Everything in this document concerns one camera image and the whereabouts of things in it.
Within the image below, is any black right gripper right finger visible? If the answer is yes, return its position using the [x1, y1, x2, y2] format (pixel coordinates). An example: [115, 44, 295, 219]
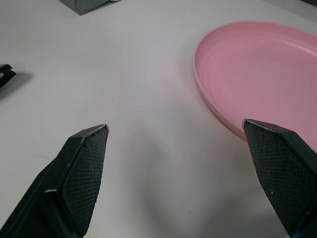
[242, 119, 317, 238]

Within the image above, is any grey metal stand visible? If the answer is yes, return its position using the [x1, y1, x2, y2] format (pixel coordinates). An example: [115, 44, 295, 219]
[58, 0, 122, 16]

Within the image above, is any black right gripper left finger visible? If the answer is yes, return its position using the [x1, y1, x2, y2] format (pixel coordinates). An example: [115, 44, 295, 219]
[0, 123, 110, 238]

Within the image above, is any pink round plate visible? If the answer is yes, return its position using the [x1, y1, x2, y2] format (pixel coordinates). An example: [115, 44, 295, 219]
[192, 21, 317, 147]

